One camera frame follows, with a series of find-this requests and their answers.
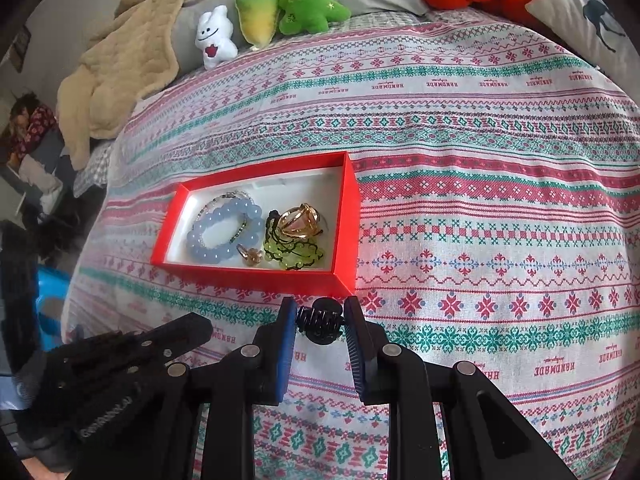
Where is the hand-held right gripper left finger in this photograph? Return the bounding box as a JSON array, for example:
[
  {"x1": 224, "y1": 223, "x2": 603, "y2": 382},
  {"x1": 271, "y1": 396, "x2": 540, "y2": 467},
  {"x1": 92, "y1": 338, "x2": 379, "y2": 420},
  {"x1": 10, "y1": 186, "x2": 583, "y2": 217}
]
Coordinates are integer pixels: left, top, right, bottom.
[{"x1": 165, "y1": 296, "x2": 298, "y2": 480}]

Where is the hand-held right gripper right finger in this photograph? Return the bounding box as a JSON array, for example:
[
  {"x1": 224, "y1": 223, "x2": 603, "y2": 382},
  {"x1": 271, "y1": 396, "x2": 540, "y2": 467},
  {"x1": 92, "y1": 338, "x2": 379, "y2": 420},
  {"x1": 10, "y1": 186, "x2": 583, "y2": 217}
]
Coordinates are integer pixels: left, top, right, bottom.
[{"x1": 344, "y1": 295, "x2": 578, "y2": 480}]

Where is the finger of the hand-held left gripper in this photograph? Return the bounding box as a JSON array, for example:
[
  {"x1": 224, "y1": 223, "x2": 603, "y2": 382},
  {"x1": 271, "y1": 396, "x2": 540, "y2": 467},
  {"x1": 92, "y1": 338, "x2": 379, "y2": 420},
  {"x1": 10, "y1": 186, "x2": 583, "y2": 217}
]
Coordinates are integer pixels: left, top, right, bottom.
[
  {"x1": 47, "y1": 312, "x2": 214, "y2": 378},
  {"x1": 57, "y1": 352, "x2": 187, "y2": 413}
]

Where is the black hair claw clip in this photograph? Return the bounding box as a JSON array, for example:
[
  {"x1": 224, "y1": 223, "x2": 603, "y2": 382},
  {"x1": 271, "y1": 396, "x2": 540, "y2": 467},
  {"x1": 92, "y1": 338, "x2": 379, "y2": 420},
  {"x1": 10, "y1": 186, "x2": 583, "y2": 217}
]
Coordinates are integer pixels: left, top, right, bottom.
[{"x1": 295, "y1": 298, "x2": 347, "y2": 345}]

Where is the green bead bracelet black cord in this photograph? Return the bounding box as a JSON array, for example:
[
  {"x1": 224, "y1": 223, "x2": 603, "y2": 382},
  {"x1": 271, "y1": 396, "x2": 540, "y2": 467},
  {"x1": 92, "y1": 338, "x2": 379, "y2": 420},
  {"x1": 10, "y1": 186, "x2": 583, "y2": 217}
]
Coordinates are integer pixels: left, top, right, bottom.
[{"x1": 263, "y1": 210, "x2": 327, "y2": 272}]

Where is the gold flower ring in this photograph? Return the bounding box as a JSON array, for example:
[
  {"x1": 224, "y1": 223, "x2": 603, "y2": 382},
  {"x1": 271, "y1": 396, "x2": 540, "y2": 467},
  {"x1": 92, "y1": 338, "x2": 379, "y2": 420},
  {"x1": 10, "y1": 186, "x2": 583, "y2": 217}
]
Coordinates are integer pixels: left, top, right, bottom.
[{"x1": 235, "y1": 243, "x2": 265, "y2": 267}]

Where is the light blue bead bracelet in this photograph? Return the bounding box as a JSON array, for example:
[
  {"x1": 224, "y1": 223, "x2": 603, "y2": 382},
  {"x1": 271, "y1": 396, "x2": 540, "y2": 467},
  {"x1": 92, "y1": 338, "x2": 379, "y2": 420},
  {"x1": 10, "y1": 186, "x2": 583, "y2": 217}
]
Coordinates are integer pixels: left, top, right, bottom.
[{"x1": 186, "y1": 198, "x2": 266, "y2": 262}]

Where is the gold cage pendant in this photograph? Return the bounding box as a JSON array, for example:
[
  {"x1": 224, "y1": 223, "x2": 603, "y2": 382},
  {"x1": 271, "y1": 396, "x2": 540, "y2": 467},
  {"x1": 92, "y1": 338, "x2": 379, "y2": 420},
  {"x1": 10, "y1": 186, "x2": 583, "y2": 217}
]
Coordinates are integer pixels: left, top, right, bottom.
[{"x1": 276, "y1": 202, "x2": 322, "y2": 242}]

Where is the red cardboard box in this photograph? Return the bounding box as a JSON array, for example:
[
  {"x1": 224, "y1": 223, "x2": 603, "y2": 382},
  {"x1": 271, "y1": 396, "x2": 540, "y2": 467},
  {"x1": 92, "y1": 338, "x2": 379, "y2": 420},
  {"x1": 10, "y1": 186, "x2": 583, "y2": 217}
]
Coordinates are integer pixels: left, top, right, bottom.
[{"x1": 150, "y1": 150, "x2": 359, "y2": 297}]

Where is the small bead bracelet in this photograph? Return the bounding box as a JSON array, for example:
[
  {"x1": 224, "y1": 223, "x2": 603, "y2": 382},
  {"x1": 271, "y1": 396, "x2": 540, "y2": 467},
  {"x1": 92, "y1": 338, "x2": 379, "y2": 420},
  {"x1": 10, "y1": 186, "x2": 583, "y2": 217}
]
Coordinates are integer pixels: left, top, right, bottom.
[{"x1": 196, "y1": 190, "x2": 255, "y2": 250}]

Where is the person's left hand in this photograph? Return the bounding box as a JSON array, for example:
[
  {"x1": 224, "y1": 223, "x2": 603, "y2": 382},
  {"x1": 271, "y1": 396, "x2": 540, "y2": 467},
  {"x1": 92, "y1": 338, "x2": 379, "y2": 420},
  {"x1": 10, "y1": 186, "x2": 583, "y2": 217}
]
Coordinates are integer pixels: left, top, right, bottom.
[{"x1": 20, "y1": 432, "x2": 76, "y2": 473}]

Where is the blue plastic stool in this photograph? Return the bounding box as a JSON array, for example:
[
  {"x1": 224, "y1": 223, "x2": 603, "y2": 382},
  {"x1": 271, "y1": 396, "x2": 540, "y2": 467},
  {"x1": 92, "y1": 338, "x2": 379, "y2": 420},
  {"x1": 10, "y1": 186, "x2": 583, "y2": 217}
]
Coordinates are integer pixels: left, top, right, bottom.
[{"x1": 34, "y1": 266, "x2": 77, "y2": 353}]

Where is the grey checked bed sheet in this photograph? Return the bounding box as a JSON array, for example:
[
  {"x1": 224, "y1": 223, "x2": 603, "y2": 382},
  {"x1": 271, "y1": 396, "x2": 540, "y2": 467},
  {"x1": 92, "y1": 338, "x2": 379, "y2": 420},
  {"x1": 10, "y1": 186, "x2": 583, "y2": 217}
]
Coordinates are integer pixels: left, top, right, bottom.
[{"x1": 72, "y1": 139, "x2": 118, "y2": 198}]

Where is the leaning printed poster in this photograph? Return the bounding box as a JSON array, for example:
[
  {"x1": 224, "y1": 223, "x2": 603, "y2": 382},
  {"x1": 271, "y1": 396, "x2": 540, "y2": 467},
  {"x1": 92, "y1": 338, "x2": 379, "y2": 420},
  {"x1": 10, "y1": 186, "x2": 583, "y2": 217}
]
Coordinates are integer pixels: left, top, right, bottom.
[{"x1": 0, "y1": 91, "x2": 68, "y2": 211}]

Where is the beige quilted blanket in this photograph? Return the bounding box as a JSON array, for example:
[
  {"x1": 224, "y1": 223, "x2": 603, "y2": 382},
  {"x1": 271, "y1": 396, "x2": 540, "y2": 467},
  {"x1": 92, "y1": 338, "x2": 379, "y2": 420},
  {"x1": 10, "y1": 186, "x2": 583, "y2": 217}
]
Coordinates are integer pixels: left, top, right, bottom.
[{"x1": 56, "y1": 0, "x2": 196, "y2": 171}]

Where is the white rabbit plush toy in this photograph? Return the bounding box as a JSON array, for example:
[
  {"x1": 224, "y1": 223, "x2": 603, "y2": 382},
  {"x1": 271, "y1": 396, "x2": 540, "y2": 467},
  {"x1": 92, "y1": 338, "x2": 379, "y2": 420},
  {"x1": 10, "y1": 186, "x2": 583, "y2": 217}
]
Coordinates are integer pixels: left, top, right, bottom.
[{"x1": 195, "y1": 5, "x2": 239, "y2": 71}]

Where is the green yellow radish plush toy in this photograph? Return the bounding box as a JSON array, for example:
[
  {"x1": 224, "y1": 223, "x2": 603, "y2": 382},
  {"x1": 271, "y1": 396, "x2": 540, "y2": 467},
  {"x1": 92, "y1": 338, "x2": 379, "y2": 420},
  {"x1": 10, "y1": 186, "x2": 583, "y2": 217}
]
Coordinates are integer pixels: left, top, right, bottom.
[{"x1": 235, "y1": 0, "x2": 281, "y2": 51}]

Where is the green tree plush toy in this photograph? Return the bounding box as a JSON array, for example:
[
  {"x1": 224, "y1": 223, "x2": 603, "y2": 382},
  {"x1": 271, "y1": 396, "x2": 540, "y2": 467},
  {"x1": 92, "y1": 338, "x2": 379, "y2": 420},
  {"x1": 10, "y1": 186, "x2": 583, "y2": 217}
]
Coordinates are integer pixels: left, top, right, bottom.
[{"x1": 278, "y1": 0, "x2": 352, "y2": 36}]

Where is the white deer print pillow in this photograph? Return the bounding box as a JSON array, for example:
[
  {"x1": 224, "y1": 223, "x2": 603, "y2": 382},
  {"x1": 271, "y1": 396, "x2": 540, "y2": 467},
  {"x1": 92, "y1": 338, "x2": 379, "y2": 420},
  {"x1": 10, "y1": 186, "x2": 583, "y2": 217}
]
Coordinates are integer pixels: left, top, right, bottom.
[{"x1": 524, "y1": 0, "x2": 637, "y2": 88}]

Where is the small wall poster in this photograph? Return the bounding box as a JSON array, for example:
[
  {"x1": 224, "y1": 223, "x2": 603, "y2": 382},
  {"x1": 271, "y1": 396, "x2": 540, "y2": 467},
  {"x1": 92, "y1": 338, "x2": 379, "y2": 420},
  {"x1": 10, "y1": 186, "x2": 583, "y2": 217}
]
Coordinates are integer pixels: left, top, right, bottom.
[{"x1": 9, "y1": 29, "x2": 33, "y2": 74}]

